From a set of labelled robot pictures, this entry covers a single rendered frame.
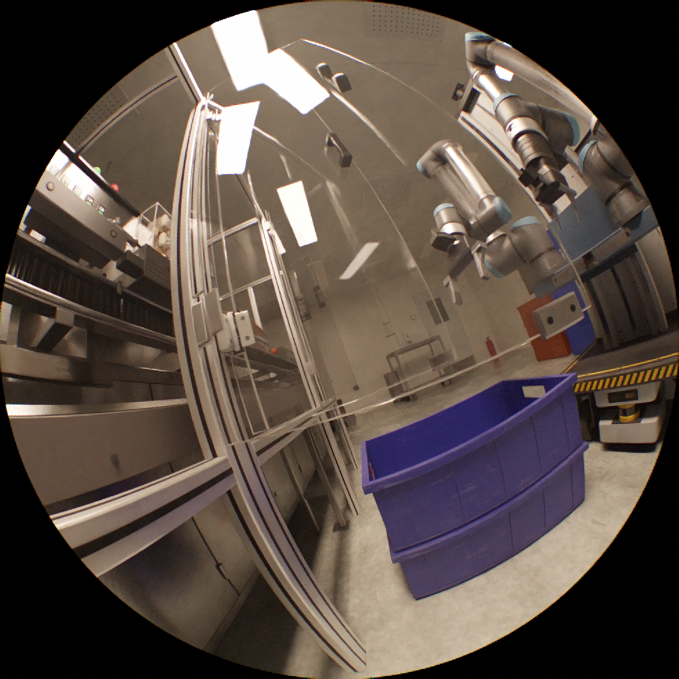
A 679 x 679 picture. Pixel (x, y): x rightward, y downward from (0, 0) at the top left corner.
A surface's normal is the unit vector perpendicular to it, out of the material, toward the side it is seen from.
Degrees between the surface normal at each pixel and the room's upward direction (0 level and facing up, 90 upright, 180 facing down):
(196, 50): 180
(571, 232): 90
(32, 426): 90
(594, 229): 90
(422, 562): 90
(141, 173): 180
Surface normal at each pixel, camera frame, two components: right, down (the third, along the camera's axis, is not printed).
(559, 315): -0.31, -0.09
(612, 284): -0.94, 0.31
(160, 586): 0.94, -0.34
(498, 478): -0.08, -0.18
